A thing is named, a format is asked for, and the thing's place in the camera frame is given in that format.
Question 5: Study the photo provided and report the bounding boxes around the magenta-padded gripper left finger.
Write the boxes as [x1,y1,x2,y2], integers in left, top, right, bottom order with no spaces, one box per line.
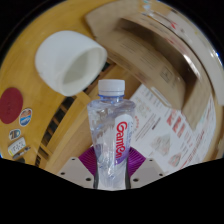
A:
[56,146,98,188]

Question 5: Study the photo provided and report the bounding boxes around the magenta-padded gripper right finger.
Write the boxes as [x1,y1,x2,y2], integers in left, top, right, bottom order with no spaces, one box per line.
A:
[127,146,168,189]

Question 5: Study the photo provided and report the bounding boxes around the clear plastic water bottle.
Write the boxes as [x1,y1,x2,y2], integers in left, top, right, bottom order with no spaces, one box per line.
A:
[87,79,137,191]

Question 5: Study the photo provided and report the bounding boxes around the wooden slatted railing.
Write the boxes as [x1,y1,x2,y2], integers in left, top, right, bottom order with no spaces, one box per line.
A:
[34,61,114,168]

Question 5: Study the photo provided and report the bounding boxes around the white printed card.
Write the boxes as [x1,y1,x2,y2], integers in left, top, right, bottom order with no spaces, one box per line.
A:
[7,136,27,157]

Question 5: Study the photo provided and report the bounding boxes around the round dark blue badge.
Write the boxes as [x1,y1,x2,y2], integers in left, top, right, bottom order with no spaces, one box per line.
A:
[8,128,22,141]

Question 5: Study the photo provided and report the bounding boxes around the round blue orange badge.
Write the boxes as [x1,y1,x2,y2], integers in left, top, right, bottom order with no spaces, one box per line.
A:
[18,107,34,128]

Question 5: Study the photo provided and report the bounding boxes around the flat round red coaster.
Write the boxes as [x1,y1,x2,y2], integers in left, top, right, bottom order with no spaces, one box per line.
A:
[0,87,24,125]

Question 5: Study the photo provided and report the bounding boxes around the white cup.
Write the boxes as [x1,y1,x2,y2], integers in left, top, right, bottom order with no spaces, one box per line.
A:
[34,30,108,97]

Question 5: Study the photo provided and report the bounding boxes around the brown cardboard box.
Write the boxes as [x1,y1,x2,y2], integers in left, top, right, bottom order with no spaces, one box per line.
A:
[84,6,205,121]

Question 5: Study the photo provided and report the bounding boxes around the paper wall posters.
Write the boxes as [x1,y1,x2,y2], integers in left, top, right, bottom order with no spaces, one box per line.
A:
[128,1,223,174]

